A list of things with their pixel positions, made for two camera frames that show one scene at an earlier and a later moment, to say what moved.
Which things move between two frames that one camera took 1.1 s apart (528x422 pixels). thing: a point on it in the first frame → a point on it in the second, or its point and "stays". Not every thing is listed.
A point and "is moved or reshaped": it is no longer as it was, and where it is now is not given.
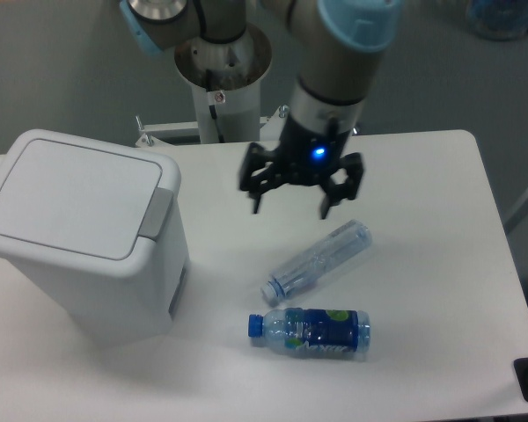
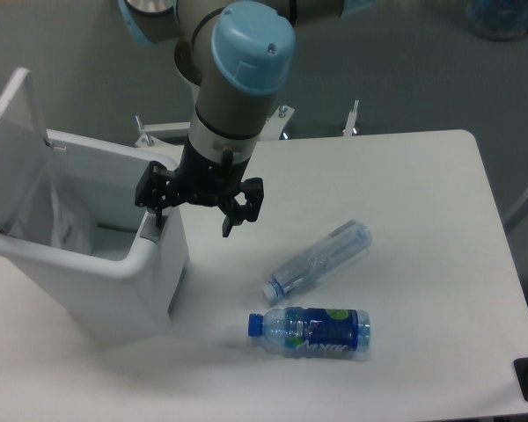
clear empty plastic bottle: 345,243 stays
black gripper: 304,157 → 202,183
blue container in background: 506,19 stays
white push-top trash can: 101,226 is moved or reshaped
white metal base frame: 272,127 stays
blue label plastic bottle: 314,332 stays
